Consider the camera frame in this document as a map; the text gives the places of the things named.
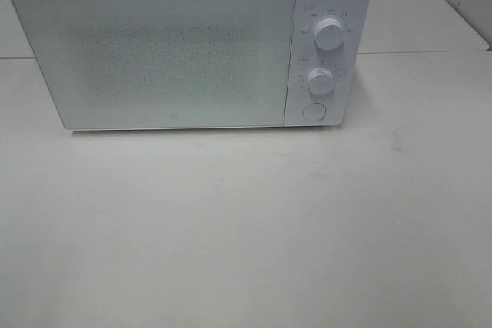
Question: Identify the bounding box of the white microwave knob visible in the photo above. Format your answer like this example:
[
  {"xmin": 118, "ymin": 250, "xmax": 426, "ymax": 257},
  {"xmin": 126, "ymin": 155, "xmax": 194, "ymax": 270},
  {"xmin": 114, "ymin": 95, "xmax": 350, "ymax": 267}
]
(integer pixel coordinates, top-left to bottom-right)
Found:
[
  {"xmin": 307, "ymin": 68, "xmax": 335, "ymax": 96},
  {"xmin": 313, "ymin": 16, "xmax": 345, "ymax": 51}
]

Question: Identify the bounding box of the round white door button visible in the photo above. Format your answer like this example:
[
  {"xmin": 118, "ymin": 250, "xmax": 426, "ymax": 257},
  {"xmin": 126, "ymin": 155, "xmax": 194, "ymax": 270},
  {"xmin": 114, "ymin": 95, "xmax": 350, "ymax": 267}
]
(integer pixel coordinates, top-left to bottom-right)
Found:
[{"xmin": 302, "ymin": 102, "xmax": 326, "ymax": 122}]

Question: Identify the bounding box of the white microwave oven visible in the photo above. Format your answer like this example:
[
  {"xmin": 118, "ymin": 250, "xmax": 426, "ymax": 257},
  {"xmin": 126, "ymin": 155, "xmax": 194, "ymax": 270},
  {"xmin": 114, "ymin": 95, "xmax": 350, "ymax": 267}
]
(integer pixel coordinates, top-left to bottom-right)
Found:
[{"xmin": 11, "ymin": 0, "xmax": 370, "ymax": 131}]

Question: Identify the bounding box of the white microwave door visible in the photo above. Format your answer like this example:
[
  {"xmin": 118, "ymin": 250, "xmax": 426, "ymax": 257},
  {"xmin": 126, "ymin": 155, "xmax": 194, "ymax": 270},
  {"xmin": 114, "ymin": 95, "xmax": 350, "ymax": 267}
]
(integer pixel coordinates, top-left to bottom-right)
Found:
[{"xmin": 12, "ymin": 0, "xmax": 294, "ymax": 131}]

